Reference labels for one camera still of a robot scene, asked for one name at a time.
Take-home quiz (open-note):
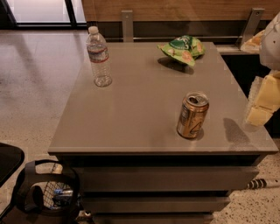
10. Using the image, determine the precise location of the grey drawer cabinet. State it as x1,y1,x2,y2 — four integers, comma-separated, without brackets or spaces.
49,43,277,224

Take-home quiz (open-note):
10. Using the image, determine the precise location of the black chair seat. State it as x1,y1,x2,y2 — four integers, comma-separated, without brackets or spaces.
0,143,25,187

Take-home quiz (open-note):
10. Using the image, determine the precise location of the green rice chip bag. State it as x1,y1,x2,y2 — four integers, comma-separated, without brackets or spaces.
157,35,206,67

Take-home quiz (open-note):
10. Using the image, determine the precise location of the striped pole on floor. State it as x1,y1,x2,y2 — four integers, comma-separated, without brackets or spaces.
247,178,280,189

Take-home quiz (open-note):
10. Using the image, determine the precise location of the left metal wall bracket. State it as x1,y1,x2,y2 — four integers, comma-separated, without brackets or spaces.
121,10,134,42

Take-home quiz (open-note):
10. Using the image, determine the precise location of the orange soda can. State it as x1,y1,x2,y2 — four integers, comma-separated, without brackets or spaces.
177,92,209,138

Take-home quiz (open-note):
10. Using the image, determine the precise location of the clear plastic water bottle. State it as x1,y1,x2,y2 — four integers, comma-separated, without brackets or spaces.
86,26,112,88

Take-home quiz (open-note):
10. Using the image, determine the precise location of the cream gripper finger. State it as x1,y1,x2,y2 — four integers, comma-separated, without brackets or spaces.
245,72,280,127
242,31,264,51

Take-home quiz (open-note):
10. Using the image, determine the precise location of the metal wall bracket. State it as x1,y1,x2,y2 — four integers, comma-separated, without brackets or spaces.
236,8,264,49
121,10,134,42

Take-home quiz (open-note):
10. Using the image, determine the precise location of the right metal wall bracket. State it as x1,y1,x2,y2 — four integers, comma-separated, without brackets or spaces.
236,8,264,49

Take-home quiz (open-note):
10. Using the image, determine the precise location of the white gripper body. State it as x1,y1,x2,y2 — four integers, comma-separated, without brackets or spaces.
259,12,280,70

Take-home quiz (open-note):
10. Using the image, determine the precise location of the black mesh waste basket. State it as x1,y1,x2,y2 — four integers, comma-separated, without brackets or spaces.
12,159,80,224

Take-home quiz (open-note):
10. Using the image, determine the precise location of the blue item in basket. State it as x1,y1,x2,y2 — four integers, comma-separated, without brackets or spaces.
52,189,73,207

